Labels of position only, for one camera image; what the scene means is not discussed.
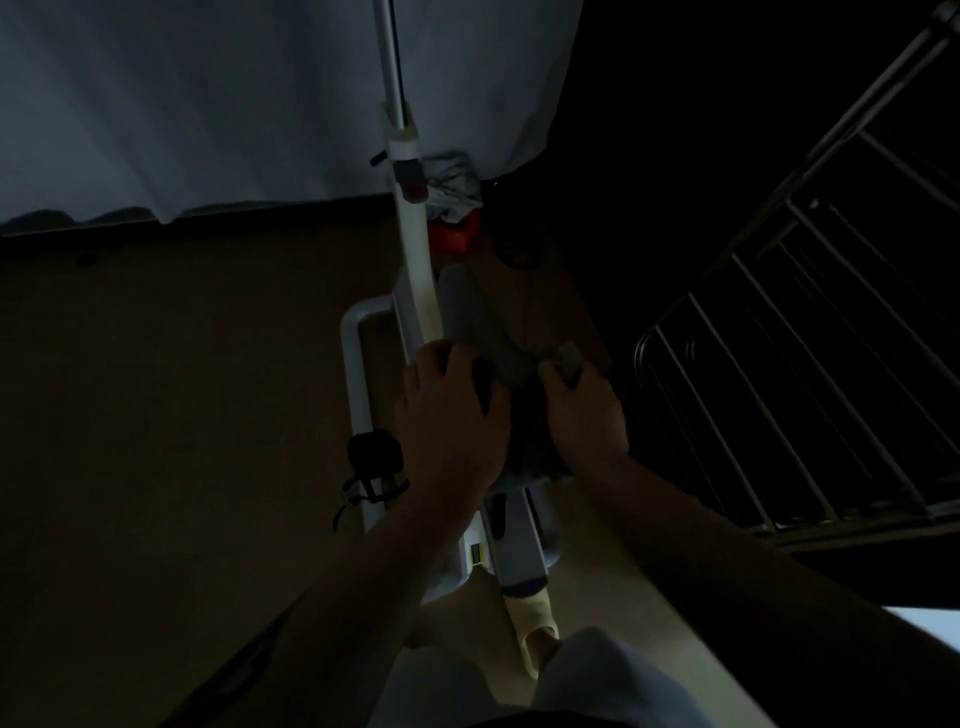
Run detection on person's black shirt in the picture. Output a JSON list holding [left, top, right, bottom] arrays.
[[464, 708, 661, 728]]

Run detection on white exercise bike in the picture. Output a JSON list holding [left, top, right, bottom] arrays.
[[338, 0, 568, 609]]

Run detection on person's left hand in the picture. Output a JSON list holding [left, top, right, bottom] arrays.
[[393, 341, 515, 541]]

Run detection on person's right hand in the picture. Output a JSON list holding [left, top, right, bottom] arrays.
[[538, 359, 631, 489]]

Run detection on metal drying rack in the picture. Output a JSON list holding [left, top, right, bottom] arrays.
[[633, 0, 960, 553]]

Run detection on grey bike saddle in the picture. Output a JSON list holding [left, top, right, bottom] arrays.
[[436, 263, 556, 481]]

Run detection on person's right forearm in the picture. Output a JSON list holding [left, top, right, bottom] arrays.
[[592, 457, 960, 728]]

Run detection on pale yellow slipper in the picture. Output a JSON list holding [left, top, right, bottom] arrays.
[[502, 588, 564, 682]]

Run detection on person's white shorts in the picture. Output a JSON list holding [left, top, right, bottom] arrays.
[[367, 626, 714, 728]]

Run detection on person's left forearm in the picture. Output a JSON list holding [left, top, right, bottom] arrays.
[[161, 517, 466, 728]]

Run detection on white hanging sheet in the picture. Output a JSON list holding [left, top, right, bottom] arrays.
[[0, 0, 585, 230]]

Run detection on grey cleaning cloth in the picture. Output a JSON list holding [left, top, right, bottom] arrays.
[[509, 341, 594, 481]]

